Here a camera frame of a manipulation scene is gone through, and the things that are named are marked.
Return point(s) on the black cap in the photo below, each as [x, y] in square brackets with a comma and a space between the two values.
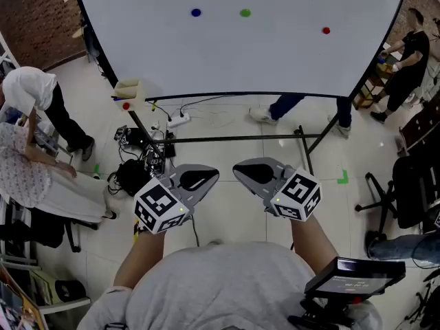
[70, 291]

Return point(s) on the cream pen holder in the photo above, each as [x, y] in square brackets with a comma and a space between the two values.
[132, 93]

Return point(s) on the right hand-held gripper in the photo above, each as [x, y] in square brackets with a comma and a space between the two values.
[297, 194]

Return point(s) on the chest-mounted black phone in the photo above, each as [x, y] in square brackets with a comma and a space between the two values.
[354, 277]

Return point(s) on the white table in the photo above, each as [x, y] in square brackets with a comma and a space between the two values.
[240, 53]

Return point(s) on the person's grey shirt torso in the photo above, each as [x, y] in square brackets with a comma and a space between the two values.
[213, 287]

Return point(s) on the blue disc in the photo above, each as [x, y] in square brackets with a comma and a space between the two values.
[196, 12]

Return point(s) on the person's right forearm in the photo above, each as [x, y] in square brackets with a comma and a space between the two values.
[313, 242]

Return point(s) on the black tripod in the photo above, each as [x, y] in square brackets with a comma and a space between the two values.
[426, 301]

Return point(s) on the black office chair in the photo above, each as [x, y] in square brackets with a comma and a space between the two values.
[409, 191]

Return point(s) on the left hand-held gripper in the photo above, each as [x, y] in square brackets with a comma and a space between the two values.
[159, 206]

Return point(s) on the wooden table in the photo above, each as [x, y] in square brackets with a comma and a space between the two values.
[373, 81]

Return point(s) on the electronic device with markers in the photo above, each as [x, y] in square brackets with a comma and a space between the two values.
[125, 136]

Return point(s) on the white power strip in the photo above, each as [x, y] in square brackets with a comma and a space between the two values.
[178, 120]

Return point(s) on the black power adapter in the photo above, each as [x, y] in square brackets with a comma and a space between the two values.
[170, 150]

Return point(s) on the black whiteboard stand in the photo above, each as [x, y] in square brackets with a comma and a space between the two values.
[240, 137]

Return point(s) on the person's left forearm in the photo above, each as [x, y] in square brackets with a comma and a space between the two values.
[137, 256]

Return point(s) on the blue marker pen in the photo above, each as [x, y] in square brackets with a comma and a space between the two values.
[117, 98]

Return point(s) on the black chest phone mount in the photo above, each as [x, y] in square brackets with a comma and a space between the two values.
[326, 313]

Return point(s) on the green disc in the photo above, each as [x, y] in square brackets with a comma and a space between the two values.
[245, 12]

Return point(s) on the dark wooden furniture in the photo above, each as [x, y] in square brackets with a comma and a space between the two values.
[421, 129]

